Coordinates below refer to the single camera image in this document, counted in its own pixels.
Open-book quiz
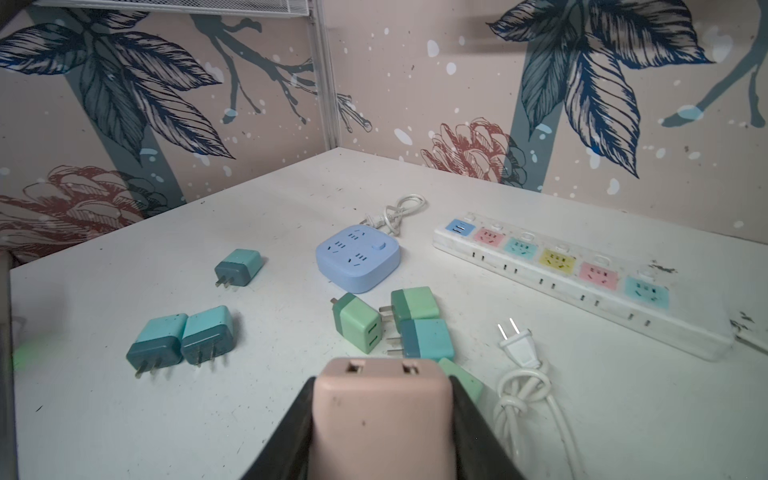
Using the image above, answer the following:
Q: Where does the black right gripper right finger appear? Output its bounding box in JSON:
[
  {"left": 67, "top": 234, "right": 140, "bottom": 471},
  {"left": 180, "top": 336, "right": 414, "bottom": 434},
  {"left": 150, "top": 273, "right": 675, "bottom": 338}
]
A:
[{"left": 449, "top": 376, "right": 524, "bottom": 480}]

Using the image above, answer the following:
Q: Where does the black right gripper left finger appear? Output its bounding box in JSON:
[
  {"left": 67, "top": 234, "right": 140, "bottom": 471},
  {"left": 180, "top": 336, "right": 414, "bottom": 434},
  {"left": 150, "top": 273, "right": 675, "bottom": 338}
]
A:
[{"left": 242, "top": 377, "right": 316, "bottom": 480}]

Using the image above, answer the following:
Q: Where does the pink plug adapter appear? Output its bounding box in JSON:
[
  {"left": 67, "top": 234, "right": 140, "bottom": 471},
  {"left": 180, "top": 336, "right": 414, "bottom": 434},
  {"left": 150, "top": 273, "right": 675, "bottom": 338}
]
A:
[{"left": 308, "top": 358, "right": 458, "bottom": 479}]

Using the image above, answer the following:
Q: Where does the light green plug adapter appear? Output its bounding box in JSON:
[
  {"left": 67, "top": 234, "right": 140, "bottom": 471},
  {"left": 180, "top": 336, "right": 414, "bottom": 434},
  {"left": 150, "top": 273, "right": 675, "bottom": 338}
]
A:
[
  {"left": 438, "top": 358, "right": 484, "bottom": 404},
  {"left": 331, "top": 293, "right": 383, "bottom": 354}
]

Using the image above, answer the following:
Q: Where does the blue square socket hub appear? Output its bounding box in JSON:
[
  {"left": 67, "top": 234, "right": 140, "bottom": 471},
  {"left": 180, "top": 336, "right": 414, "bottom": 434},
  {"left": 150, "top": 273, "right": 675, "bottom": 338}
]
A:
[{"left": 315, "top": 224, "right": 401, "bottom": 294}]

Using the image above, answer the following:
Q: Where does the teal blue plug adapter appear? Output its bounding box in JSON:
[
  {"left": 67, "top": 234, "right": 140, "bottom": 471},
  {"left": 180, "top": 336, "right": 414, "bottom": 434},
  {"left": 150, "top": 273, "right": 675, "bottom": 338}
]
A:
[{"left": 387, "top": 318, "right": 455, "bottom": 362}]

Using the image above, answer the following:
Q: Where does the white multicolour power strip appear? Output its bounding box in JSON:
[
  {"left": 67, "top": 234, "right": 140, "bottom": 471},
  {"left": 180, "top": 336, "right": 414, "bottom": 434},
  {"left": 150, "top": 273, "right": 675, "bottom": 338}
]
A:
[{"left": 433, "top": 213, "right": 736, "bottom": 361}]

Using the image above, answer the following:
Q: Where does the white hub cable with plug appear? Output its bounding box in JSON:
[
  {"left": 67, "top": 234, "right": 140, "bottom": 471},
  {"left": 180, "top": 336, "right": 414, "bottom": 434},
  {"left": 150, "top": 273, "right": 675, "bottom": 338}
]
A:
[{"left": 493, "top": 316, "right": 589, "bottom": 480}]

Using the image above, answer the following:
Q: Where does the white wire mesh shelf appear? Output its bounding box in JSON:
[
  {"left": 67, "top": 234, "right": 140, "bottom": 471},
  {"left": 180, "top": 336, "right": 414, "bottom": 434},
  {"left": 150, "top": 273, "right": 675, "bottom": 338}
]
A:
[{"left": 33, "top": 0, "right": 310, "bottom": 18}]

